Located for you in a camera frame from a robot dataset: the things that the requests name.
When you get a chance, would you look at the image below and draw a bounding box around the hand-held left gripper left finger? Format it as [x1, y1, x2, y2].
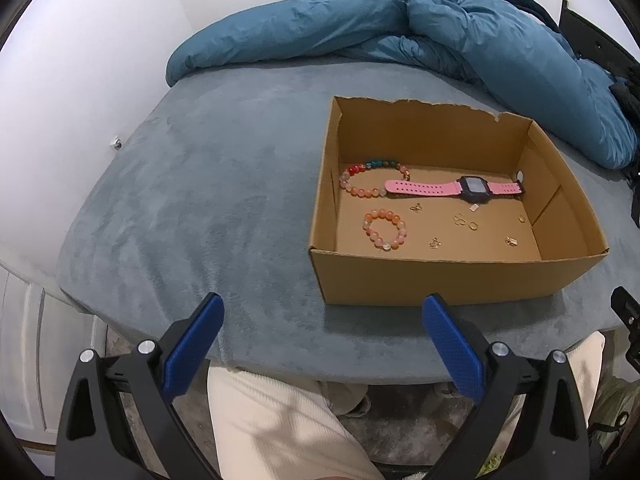
[54, 292, 236, 480]

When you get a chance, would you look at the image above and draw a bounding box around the blue duvet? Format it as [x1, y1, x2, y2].
[165, 0, 640, 170]

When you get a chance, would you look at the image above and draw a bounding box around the grey slipper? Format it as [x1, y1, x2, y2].
[320, 380, 372, 417]

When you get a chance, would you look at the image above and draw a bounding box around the multicolour bead bracelet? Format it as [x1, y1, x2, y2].
[338, 159, 412, 198]

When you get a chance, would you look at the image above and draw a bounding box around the brown cardboard box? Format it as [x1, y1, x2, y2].
[307, 95, 611, 307]

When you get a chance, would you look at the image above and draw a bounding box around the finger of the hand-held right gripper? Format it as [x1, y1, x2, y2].
[611, 286, 640, 343]

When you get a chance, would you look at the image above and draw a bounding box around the pink strap digital watch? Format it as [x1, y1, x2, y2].
[384, 175, 527, 205]

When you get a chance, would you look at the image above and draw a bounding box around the pink orange bead bracelet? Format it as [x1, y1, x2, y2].
[362, 208, 408, 250]

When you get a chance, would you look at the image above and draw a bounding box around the person's leg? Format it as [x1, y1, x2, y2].
[510, 332, 607, 441]
[207, 365, 386, 480]

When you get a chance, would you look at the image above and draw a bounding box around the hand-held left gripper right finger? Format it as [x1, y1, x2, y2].
[420, 293, 592, 480]

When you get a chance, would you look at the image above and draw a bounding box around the dark navy cloth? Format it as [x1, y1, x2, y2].
[475, 0, 558, 26]

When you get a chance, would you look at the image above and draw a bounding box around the black clothing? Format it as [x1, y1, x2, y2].
[607, 50, 640, 128]

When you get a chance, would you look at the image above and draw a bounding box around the person's left leg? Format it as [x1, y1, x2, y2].
[207, 365, 386, 480]

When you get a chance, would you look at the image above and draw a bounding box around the person's right leg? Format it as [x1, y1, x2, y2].
[510, 332, 607, 441]

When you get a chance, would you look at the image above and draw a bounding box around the white door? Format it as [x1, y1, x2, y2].
[0, 260, 108, 456]

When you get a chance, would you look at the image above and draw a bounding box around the dark headboard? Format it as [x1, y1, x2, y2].
[559, 0, 640, 86]

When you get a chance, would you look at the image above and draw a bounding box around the grey plush blanket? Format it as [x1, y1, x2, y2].
[57, 55, 640, 386]

